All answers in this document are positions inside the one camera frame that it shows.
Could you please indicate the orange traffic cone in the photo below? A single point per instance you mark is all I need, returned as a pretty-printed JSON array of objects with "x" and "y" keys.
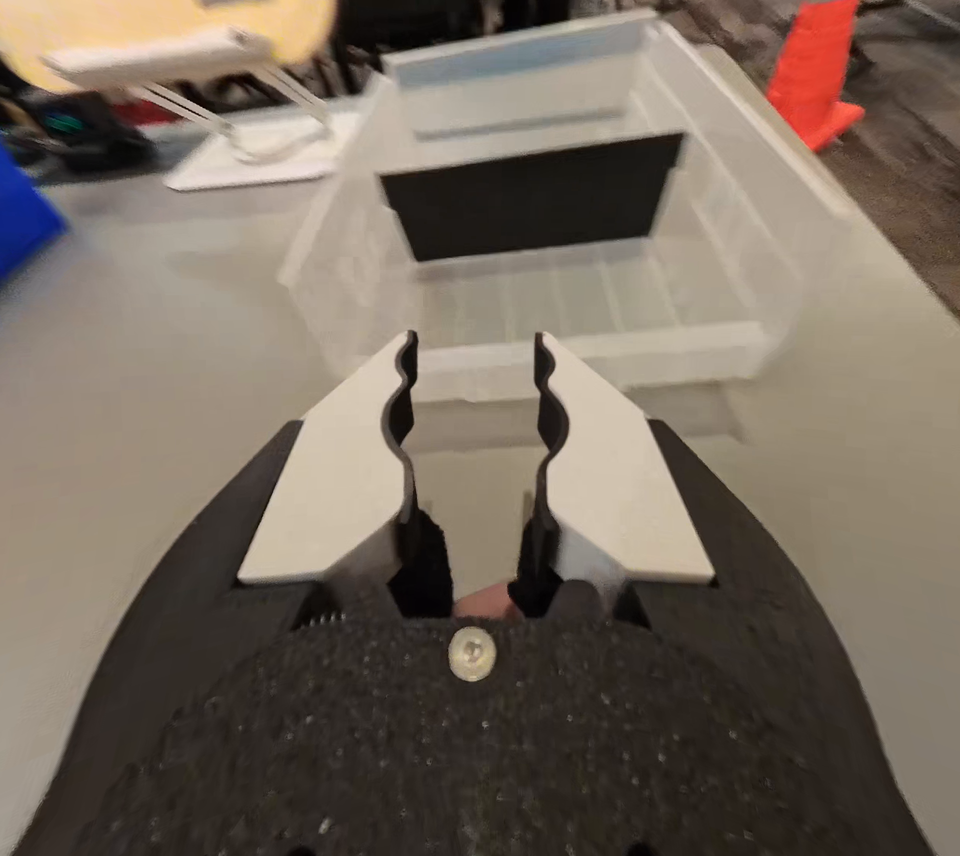
[{"x": 817, "y": 46}]

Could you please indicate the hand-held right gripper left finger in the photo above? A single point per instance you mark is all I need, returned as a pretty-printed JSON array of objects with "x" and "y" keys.
[{"x": 330, "y": 496}]

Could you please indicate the blue plastic bin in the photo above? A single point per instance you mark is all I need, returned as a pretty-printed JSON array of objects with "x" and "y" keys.
[{"x": 26, "y": 219}]

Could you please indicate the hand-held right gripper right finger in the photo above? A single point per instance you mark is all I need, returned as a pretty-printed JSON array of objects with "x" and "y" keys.
[{"x": 622, "y": 496}]

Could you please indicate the person's right hand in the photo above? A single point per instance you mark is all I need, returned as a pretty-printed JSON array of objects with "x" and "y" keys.
[{"x": 484, "y": 605}]

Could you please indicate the clear plastic bin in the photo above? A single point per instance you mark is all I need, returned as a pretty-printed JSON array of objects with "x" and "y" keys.
[{"x": 735, "y": 234}]

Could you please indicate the black bin divider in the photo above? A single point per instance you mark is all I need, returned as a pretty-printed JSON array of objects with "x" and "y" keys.
[{"x": 525, "y": 196}]

